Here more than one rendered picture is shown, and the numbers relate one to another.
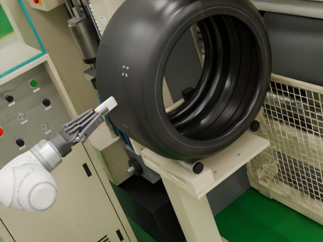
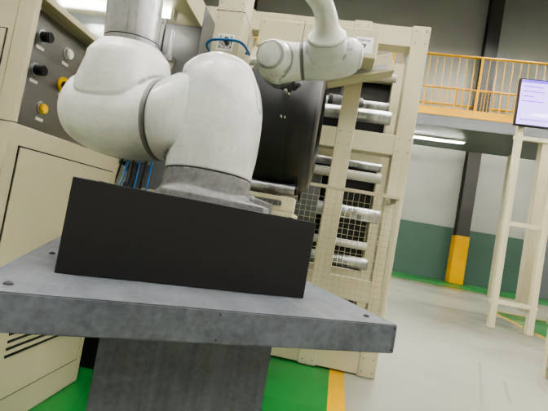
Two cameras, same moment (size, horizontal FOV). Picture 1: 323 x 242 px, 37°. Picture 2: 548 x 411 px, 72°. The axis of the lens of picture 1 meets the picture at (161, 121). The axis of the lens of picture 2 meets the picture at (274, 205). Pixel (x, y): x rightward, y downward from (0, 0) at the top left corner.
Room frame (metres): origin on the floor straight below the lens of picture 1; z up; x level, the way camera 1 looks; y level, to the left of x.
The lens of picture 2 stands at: (0.60, 1.30, 0.76)
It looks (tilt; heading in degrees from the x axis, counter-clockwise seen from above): 2 degrees up; 302
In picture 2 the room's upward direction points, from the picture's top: 10 degrees clockwise
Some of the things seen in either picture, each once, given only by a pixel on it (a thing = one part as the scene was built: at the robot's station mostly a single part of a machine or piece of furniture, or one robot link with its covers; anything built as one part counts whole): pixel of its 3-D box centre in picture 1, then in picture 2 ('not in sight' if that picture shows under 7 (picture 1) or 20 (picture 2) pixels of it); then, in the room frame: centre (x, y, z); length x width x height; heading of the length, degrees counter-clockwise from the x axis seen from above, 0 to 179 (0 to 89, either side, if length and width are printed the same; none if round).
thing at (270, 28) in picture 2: not in sight; (317, 49); (1.60, -0.44, 1.71); 0.61 x 0.25 x 0.15; 25
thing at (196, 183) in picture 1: (174, 164); (252, 199); (1.53, 0.01, 0.84); 0.36 x 0.09 x 0.06; 25
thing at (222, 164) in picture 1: (204, 152); (255, 209); (1.59, -0.12, 0.80); 0.37 x 0.36 x 0.02; 115
